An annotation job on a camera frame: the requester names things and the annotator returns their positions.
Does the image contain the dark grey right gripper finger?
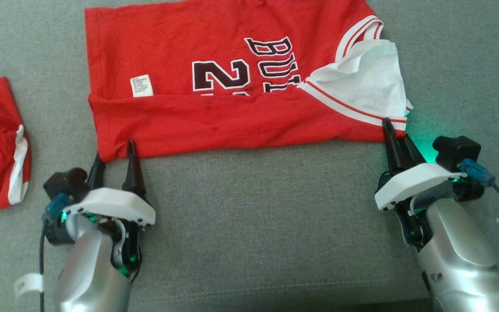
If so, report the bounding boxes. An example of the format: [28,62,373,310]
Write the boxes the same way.
[401,134,426,169]
[382,117,406,173]

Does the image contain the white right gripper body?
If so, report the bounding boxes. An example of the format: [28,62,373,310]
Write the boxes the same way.
[375,162,467,253]

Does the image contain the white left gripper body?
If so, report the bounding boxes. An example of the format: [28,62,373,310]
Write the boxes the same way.
[63,187,156,278]

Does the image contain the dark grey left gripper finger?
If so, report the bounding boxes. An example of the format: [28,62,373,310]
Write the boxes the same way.
[121,139,147,195]
[87,152,107,192]

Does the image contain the red basketball jersey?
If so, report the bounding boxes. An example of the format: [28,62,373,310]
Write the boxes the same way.
[84,0,414,163]

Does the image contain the wide grey sofa seat cushion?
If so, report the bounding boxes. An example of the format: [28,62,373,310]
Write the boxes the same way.
[0,0,499,312]

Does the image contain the black right cable blue plug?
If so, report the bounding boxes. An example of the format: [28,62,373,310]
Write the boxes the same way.
[459,158,499,218]

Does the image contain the black cable blue plug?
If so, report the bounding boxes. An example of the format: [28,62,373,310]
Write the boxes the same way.
[459,158,499,218]
[38,192,74,312]

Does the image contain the black left cable blue plug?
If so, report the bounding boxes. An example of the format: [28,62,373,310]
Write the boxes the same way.
[38,192,74,312]

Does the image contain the white left cable label tag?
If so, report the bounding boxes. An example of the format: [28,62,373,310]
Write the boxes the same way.
[14,273,44,299]

